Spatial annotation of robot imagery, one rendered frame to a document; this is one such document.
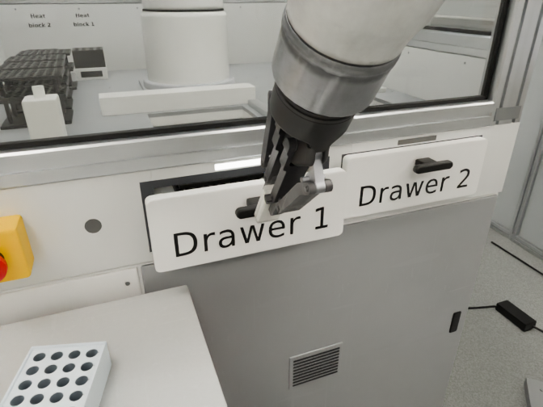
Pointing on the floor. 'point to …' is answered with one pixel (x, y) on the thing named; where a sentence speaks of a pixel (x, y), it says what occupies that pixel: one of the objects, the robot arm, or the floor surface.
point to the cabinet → (317, 309)
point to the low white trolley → (129, 349)
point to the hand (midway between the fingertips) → (271, 203)
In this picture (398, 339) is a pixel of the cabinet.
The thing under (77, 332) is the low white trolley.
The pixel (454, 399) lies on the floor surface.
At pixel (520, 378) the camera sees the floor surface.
